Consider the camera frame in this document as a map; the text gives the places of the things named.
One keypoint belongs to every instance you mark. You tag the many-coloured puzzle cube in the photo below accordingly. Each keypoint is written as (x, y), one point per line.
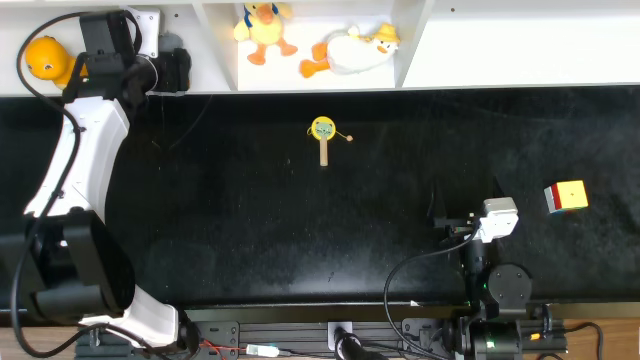
(567, 196)

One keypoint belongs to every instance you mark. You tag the white shelf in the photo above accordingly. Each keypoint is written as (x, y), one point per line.
(500, 50)

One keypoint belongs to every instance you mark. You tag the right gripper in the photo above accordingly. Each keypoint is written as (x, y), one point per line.
(452, 225)

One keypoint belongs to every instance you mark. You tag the yellow wooden rattle drum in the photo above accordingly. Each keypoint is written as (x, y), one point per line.
(323, 131)

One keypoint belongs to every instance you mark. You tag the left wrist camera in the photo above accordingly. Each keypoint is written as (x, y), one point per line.
(148, 22)

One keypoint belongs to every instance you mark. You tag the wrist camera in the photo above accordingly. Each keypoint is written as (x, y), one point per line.
(496, 218)
(148, 22)

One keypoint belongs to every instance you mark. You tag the mounting rail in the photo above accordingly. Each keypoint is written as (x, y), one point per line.
(300, 337)

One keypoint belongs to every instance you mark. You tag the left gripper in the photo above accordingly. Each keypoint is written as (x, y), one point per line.
(175, 70)

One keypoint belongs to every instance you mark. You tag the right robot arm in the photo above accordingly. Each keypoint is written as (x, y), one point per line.
(509, 286)

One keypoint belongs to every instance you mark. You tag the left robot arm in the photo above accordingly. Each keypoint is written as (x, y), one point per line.
(87, 150)

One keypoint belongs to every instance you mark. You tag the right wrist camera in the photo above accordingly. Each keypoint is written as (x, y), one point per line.
(496, 218)

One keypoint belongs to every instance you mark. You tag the white plush duck yellow hat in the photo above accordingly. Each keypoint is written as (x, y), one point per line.
(352, 52)

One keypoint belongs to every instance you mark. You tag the yellow rubber duck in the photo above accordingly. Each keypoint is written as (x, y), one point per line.
(47, 60)

